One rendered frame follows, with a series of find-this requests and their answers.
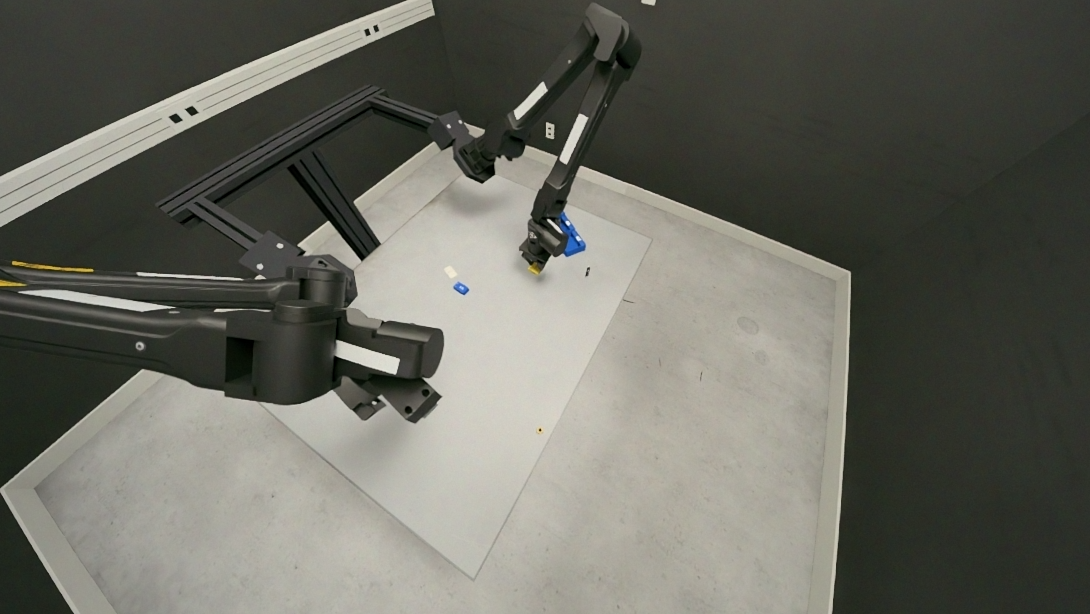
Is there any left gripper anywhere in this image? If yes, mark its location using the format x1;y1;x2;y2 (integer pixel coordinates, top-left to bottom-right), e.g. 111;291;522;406
519;238;552;270

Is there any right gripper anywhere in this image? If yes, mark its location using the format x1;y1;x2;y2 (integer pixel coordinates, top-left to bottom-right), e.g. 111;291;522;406
334;376;386;421

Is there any blue three-compartment bin rack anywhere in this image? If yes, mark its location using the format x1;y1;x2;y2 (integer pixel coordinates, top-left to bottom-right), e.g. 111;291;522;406
558;212;586;257

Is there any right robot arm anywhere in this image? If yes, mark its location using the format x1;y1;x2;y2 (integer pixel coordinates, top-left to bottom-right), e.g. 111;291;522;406
0;258;444;424

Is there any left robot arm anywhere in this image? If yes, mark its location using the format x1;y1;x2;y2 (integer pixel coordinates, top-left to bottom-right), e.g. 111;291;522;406
458;2;642;257

